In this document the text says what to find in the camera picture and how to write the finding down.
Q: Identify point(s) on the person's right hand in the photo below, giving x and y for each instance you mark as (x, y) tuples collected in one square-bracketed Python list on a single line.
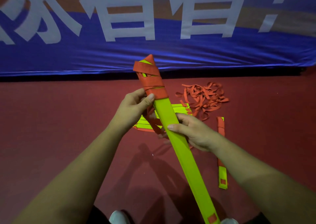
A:
[(197, 135)]

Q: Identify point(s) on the person's left forearm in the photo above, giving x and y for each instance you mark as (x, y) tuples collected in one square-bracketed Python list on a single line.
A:
[(74, 182)]

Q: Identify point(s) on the white shoe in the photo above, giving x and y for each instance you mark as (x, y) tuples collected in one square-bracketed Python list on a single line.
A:
[(119, 218), (229, 221)]

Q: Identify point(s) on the person's left hand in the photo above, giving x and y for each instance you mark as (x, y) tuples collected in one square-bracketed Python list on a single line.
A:
[(128, 113)]

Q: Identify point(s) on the person's right thumb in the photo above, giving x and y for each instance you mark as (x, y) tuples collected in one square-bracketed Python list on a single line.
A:
[(176, 128)]

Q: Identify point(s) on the stack of yellow-green rungs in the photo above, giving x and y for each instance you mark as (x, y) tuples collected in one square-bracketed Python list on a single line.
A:
[(182, 108)]

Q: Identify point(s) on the person's left thumb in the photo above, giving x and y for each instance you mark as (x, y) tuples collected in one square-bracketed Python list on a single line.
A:
[(147, 101)]

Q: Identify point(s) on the person's right forearm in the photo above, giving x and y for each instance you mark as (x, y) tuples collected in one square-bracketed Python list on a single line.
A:
[(266, 182)]

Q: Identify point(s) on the black trousers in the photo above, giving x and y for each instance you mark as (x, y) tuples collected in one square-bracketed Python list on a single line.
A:
[(96, 217)]

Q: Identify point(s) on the yellow-green rung bundle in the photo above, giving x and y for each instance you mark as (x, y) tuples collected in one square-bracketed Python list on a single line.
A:
[(184, 154)]

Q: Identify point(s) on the blue banner with white characters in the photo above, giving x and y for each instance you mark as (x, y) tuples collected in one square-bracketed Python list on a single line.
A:
[(172, 51)]

